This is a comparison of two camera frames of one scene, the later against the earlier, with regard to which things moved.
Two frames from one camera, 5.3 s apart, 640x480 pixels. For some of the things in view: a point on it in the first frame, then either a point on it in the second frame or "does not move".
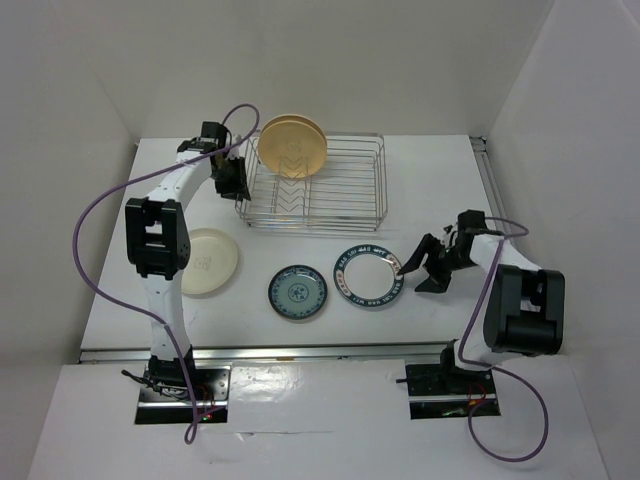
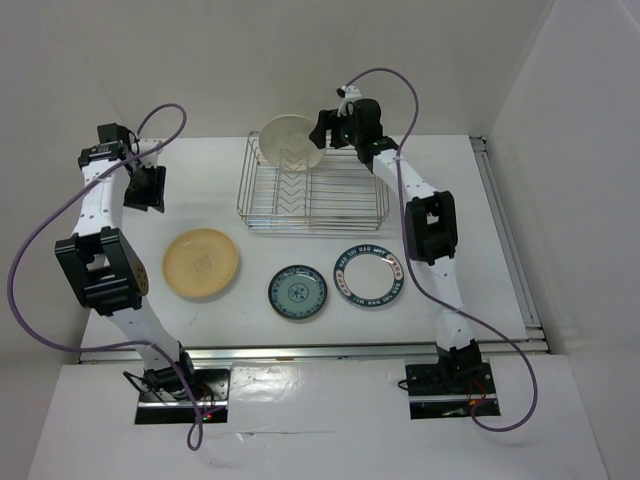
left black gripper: (239, 183) -> (153, 196)
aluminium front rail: (289, 354) does not move
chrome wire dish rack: (349, 192) does not move
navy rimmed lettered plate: (367, 275) does not move
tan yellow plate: (291, 149) -> (200, 262)
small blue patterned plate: (297, 292) does not move
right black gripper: (438, 281) -> (328, 120)
